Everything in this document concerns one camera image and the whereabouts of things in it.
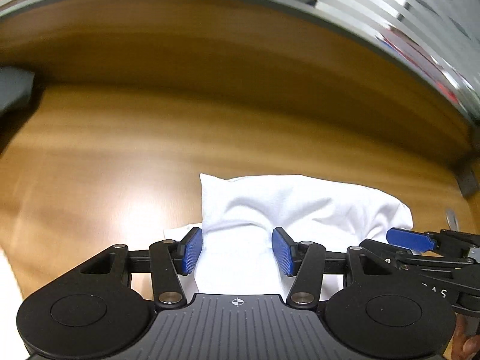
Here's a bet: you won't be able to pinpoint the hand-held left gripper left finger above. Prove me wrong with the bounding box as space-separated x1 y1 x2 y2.
80 226 204 310

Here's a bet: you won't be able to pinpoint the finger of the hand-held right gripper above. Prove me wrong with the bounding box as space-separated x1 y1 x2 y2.
386 228 480 257
359 239 469 271

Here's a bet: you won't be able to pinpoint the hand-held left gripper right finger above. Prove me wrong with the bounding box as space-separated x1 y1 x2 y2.
271 226 399 310

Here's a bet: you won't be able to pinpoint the white dress shirt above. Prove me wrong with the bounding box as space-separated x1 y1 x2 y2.
163 173 414 297

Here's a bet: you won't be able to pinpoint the person's right hand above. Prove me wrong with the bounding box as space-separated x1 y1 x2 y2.
450 315 480 360

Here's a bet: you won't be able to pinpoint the colourful printed papers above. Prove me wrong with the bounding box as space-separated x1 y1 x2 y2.
375 26 470 103

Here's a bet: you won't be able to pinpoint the crumpled white shirt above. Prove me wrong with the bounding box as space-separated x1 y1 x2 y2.
0 247 29 360

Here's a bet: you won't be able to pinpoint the striped glass desk partition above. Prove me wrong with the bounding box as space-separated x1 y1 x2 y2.
0 0 480 166

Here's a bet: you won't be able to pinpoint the dark grey garment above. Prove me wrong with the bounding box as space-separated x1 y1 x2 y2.
0 65 37 115

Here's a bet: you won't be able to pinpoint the grey cable grommet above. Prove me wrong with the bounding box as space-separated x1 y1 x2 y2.
444 208 460 230

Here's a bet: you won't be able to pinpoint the black partition bracket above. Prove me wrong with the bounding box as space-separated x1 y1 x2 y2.
455 157 476 198

